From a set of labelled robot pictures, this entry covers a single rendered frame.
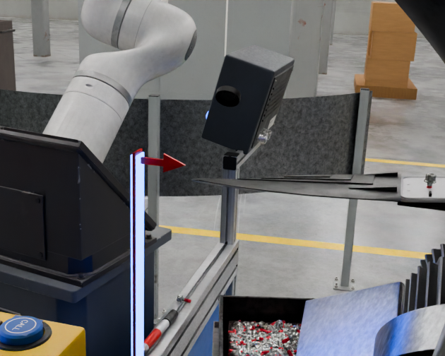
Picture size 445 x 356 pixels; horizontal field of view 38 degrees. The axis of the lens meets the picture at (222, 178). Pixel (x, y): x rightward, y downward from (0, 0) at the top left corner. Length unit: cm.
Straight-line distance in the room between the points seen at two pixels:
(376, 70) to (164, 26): 771
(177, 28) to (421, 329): 84
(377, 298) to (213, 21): 621
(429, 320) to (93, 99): 78
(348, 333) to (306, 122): 203
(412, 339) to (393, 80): 838
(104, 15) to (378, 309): 79
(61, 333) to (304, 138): 221
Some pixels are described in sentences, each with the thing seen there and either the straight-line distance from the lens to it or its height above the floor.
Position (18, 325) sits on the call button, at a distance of 64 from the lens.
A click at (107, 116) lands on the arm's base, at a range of 118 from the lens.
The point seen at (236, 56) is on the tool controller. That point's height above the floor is 125.
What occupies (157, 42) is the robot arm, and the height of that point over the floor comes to 128.
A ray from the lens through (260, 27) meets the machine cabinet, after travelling 680.
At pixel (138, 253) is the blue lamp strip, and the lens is 84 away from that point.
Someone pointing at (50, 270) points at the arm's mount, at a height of 94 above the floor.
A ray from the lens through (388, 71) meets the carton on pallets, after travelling 890.
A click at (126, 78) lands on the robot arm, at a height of 122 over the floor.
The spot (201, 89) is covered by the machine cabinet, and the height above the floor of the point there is 29.
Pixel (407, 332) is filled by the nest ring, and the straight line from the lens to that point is 58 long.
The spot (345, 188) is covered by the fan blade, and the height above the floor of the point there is 119.
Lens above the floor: 139
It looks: 17 degrees down
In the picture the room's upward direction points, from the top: 2 degrees clockwise
